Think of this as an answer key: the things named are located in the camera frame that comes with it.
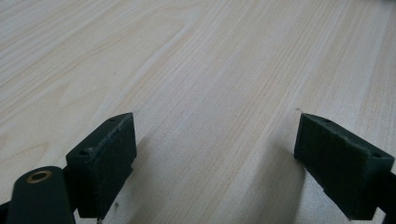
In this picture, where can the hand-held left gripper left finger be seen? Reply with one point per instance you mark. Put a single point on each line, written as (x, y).
(102, 161)

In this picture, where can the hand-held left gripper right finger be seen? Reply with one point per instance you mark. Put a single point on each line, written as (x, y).
(342, 168)

